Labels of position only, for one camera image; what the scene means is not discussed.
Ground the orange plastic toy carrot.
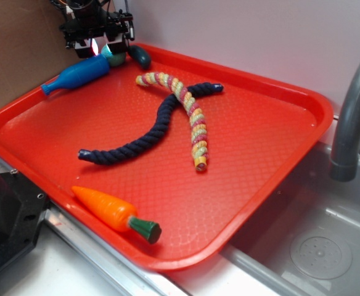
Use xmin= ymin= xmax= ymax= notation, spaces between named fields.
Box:
xmin=71 ymin=186 xmax=162 ymax=244

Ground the dark green toy cucumber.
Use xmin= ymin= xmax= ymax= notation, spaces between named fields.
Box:
xmin=128 ymin=45 xmax=152 ymax=70

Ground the brown cardboard panel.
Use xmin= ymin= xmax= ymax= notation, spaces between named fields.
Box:
xmin=0 ymin=0 xmax=85 ymax=120

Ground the blue plastic toy bottle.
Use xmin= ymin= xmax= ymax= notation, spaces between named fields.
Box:
xmin=41 ymin=54 xmax=110 ymax=96

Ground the navy blue rope toy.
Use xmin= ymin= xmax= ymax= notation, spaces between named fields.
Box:
xmin=78 ymin=94 xmax=208 ymax=165

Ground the grey toy faucet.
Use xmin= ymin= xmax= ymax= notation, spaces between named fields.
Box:
xmin=329 ymin=64 xmax=360 ymax=182

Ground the green knitted ball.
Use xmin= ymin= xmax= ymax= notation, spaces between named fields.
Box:
xmin=101 ymin=44 xmax=126 ymax=67

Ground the multicolour braided rope toy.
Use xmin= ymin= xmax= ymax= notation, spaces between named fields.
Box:
xmin=136 ymin=72 xmax=208 ymax=171

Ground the grey toy sink basin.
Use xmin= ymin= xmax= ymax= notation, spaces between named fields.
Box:
xmin=222 ymin=144 xmax=360 ymax=295

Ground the red plastic tray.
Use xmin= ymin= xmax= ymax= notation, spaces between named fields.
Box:
xmin=0 ymin=46 xmax=333 ymax=271

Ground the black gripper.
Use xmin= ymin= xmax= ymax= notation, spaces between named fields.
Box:
xmin=59 ymin=1 xmax=134 ymax=59

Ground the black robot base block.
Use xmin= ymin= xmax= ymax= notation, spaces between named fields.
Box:
xmin=0 ymin=171 xmax=48 ymax=272

